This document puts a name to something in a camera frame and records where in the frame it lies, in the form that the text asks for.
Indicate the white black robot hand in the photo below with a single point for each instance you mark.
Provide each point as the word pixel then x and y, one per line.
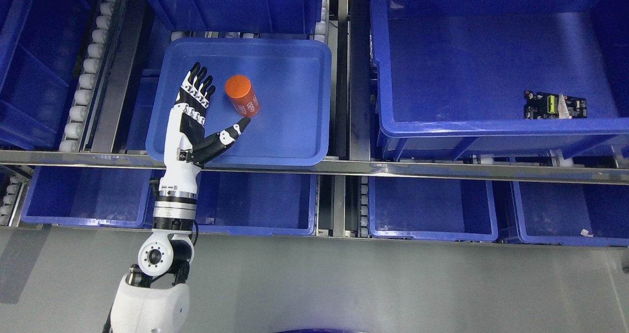
pixel 187 147

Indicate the orange cylindrical capacitor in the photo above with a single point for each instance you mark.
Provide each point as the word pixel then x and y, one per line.
pixel 241 93

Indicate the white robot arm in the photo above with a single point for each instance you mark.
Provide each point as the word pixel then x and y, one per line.
pixel 153 297

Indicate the lower blue bin centre-left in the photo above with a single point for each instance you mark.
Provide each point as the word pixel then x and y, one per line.
pixel 241 203

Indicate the lower blue bin left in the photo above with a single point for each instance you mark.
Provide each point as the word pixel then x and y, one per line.
pixel 91 197

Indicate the white roller conveyor track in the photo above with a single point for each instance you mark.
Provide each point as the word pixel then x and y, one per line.
pixel 83 109

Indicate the shallow blue plastic tray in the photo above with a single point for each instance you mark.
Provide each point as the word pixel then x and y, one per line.
pixel 292 80

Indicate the blue bin top centre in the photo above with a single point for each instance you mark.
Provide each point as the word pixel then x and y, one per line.
pixel 250 16

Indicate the blue bin far left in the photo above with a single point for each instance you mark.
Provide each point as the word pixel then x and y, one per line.
pixel 41 41

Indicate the lower blue bin centre-right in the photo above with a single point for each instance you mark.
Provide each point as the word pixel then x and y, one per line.
pixel 429 209

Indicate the large blue bin right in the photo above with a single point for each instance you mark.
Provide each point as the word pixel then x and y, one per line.
pixel 452 74

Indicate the black circuit board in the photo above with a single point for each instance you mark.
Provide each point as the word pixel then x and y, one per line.
pixel 553 106

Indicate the lower blue bin right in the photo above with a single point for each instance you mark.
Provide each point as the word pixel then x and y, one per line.
pixel 589 215

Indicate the steel shelf front rail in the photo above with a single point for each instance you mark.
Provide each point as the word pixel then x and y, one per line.
pixel 441 170

